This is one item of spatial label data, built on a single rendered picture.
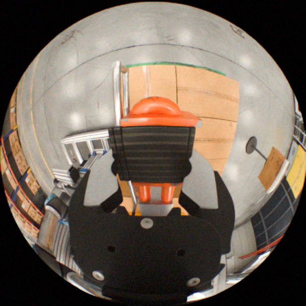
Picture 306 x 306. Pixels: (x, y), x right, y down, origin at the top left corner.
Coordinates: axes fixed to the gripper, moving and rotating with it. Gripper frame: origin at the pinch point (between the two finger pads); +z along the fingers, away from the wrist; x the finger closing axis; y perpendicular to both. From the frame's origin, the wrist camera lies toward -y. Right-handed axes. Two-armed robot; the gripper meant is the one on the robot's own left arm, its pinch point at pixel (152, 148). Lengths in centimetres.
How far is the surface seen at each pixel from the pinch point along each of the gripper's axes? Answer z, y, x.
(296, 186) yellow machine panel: -80, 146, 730
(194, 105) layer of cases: 65, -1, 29
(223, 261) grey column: -49, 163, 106
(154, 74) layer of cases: 66, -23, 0
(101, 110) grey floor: 121, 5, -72
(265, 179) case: 40, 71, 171
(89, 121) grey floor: 121, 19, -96
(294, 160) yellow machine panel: 38, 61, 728
